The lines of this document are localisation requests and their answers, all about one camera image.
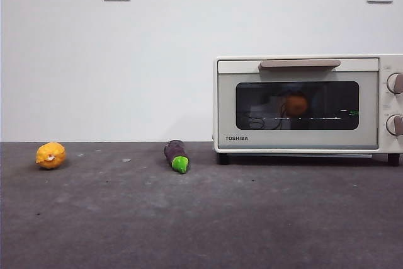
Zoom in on oven door with beige handle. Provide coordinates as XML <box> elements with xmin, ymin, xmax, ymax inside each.
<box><xmin>217</xmin><ymin>57</ymin><xmax>380</xmax><ymax>150</ymax></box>

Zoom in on white Toshiba toaster oven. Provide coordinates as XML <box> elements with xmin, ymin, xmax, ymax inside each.
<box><xmin>212</xmin><ymin>54</ymin><xmax>403</xmax><ymax>166</ymax></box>

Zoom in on beige oven knob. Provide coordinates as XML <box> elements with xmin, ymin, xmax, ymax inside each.
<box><xmin>385</xmin><ymin>113</ymin><xmax>403</xmax><ymax>138</ymax></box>
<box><xmin>386</xmin><ymin>72</ymin><xmax>403</xmax><ymax>96</ymax></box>

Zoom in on purple toy eggplant green stem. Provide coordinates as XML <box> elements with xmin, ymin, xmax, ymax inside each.
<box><xmin>163</xmin><ymin>139</ymin><xmax>191</xmax><ymax>175</ymax></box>

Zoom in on yellow toy lemon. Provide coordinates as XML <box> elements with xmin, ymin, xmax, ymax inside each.
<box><xmin>35</xmin><ymin>142</ymin><xmax>67</xmax><ymax>170</ymax></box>

